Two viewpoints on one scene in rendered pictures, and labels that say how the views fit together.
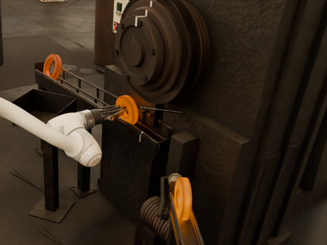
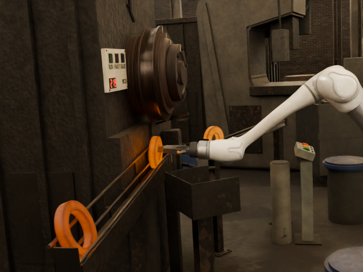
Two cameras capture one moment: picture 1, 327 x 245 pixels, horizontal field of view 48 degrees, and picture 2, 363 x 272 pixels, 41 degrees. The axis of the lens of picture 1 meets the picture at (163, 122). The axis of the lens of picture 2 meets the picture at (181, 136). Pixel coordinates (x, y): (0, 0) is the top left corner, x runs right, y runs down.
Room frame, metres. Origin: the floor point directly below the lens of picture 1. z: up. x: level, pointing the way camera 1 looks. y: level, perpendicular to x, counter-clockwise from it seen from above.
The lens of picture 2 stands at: (2.81, 2.17, 1.16)
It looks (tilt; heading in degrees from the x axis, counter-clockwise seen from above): 9 degrees down; 236
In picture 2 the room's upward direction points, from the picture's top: 3 degrees counter-clockwise
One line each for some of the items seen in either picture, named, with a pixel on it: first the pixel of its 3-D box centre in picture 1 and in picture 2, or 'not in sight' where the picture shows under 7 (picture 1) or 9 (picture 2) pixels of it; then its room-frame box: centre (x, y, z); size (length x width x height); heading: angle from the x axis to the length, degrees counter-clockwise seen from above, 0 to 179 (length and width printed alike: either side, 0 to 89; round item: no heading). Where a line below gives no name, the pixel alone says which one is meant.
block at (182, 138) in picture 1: (181, 159); (172, 150); (1.37, -0.10, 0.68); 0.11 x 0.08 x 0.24; 135
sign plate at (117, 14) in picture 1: (129, 20); (115, 69); (1.84, 0.23, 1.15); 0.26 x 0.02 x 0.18; 45
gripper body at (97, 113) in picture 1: (99, 115); (188, 149); (1.53, 0.30, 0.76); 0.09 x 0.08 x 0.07; 135
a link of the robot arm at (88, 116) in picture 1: (85, 119); (203, 150); (1.48, 0.36, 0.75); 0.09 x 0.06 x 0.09; 45
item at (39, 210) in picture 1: (47, 158); (204, 259); (1.70, 0.62, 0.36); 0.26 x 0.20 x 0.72; 80
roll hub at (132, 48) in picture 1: (137, 51); (177, 73); (1.46, 0.14, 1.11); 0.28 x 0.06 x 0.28; 45
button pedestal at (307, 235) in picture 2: not in sight; (306, 192); (0.53, 0.12, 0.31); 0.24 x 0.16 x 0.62; 45
